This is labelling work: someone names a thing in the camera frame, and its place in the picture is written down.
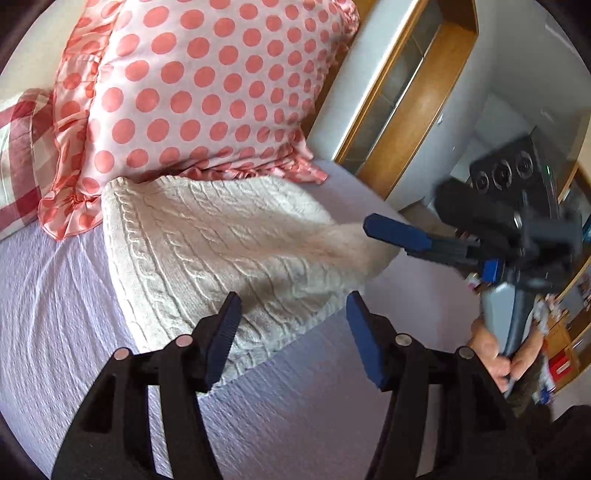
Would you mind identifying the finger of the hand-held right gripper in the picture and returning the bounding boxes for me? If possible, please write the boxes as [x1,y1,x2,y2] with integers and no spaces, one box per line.
[363,213,485,268]

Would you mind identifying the wooden framed cabinet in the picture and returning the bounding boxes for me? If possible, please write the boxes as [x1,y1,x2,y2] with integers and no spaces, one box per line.
[305,0,481,200]

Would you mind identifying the wooden shelf with items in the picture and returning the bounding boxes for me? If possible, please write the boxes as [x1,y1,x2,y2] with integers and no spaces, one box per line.
[531,161,591,407]

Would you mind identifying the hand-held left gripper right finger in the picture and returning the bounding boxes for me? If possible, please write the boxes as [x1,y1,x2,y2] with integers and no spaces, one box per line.
[346,291,539,480]

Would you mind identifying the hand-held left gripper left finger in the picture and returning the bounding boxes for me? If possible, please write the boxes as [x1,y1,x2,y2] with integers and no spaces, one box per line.
[52,292,243,480]

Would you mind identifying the cream cable-knit sweater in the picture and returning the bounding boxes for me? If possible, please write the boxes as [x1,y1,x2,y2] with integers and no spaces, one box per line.
[100,175,399,394]

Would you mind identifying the red checked pillow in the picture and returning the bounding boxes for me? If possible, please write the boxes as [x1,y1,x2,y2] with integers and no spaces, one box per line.
[0,88,61,241]

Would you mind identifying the lilac bed sheet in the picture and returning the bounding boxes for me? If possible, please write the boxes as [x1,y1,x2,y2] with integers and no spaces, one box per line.
[0,159,485,480]

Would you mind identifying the pink polka dot pillow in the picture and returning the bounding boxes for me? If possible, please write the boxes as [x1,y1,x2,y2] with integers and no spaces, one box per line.
[38,0,361,241]

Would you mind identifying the person's right hand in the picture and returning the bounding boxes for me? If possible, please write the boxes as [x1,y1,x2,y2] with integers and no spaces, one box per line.
[465,318,546,398]

